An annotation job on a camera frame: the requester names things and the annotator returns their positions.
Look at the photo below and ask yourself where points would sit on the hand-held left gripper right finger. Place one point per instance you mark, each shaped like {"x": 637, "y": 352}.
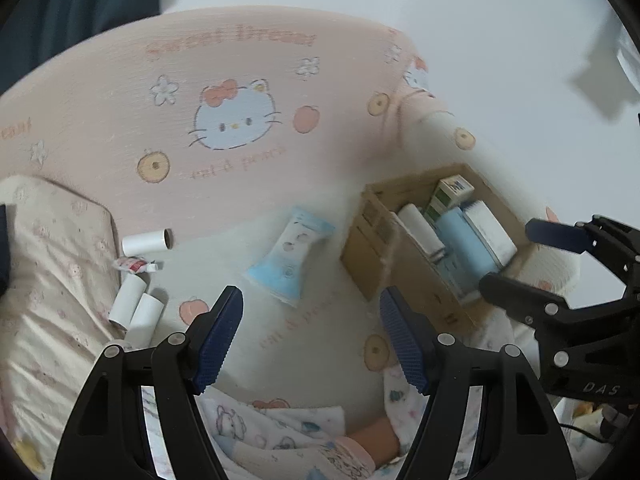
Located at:
{"x": 405, "y": 345}

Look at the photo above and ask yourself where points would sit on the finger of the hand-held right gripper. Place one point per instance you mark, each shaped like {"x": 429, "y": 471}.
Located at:
{"x": 555, "y": 236}
{"x": 515, "y": 295}

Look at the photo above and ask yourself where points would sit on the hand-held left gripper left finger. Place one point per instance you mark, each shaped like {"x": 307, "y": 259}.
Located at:
{"x": 220, "y": 340}

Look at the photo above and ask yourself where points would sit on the white paper tube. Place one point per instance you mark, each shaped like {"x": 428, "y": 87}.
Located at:
{"x": 145, "y": 242}
{"x": 417, "y": 227}
{"x": 127, "y": 302}
{"x": 146, "y": 320}

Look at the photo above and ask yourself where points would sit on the brown cardboard box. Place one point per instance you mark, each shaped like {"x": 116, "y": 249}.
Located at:
{"x": 395, "y": 265}

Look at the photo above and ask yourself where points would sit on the blue and white wipes packet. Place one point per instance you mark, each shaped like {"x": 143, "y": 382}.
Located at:
{"x": 290, "y": 255}

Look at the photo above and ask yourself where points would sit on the red and white toothpaste tube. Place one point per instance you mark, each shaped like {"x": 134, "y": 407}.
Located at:
{"x": 135, "y": 264}

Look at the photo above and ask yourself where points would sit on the white spiral notepad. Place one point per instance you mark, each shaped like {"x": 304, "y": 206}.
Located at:
{"x": 492, "y": 232}

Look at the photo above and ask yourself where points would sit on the blue booklet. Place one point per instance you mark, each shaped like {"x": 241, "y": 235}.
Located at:
{"x": 462, "y": 250}

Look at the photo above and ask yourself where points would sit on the white cartoon print pajamas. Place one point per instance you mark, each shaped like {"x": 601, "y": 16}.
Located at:
{"x": 260, "y": 425}

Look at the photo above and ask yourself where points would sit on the person's bare leg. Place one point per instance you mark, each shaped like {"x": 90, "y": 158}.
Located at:
{"x": 372, "y": 435}

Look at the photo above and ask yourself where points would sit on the green and white small carton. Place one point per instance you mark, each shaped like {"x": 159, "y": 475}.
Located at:
{"x": 447, "y": 195}

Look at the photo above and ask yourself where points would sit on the cream printed pillow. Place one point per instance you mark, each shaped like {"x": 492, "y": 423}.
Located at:
{"x": 45, "y": 270}

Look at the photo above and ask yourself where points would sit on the dark cloth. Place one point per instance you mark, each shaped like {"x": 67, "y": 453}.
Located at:
{"x": 3, "y": 250}

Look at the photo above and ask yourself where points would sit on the pink cat print blanket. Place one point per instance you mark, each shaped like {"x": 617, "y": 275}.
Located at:
{"x": 150, "y": 85}

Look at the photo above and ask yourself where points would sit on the dark teal curtain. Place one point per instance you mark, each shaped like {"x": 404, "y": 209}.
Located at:
{"x": 75, "y": 5}

